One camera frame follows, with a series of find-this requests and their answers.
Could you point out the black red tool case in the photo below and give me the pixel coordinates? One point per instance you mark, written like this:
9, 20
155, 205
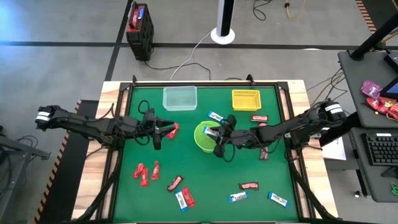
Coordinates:
141, 37

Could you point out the white paper sheet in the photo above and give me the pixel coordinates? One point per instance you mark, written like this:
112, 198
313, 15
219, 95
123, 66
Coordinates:
334, 151

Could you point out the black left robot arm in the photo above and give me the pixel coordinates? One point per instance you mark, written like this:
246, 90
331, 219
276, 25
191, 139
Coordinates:
93, 124

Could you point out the yellow plastic basket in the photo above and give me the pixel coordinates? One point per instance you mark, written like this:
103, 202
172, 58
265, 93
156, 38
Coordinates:
246, 100

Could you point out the black keyboard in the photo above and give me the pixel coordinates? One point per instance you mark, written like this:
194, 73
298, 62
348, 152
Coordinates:
382, 149

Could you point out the black tablet screen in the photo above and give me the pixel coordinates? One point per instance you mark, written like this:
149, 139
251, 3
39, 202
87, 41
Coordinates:
392, 90

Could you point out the dark grey desk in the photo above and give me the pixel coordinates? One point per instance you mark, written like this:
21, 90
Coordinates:
373, 183

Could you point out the brown candy bar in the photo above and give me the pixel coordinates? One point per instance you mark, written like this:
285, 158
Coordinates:
264, 153
248, 185
175, 183
262, 124
259, 118

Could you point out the grey metal stand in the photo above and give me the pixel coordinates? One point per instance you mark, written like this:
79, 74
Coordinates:
18, 146

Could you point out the black hazard-edged floor mat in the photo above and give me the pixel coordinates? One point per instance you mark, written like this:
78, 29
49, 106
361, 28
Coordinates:
68, 174

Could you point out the red candy bag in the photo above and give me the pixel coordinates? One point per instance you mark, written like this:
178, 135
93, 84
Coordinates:
381, 105

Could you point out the black diagonal support bar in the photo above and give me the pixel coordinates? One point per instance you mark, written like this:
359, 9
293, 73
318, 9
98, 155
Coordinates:
342, 127

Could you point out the green halloween bucket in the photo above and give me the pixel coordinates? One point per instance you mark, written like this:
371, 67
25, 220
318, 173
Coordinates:
200, 140

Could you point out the purple candy bag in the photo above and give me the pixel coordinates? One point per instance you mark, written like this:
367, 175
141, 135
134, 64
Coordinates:
371, 88

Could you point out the blue white candy bar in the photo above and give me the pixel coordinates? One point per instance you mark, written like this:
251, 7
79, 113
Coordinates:
278, 199
238, 196
181, 200
209, 130
215, 116

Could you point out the clear plastic bin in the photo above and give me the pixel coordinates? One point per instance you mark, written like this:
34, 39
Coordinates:
180, 98

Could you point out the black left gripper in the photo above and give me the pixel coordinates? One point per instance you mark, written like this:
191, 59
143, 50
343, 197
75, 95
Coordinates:
146, 126

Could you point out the white black pole stand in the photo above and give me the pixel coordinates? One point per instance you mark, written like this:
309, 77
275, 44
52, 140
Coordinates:
224, 15

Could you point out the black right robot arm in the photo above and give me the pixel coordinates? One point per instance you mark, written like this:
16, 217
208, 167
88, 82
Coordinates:
298, 124

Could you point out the green table mat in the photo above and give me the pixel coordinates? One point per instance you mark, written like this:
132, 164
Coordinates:
211, 174

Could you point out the black metal table frame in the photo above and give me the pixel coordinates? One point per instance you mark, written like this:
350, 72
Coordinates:
202, 83

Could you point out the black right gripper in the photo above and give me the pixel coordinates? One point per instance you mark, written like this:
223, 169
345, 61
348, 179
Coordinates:
236, 138

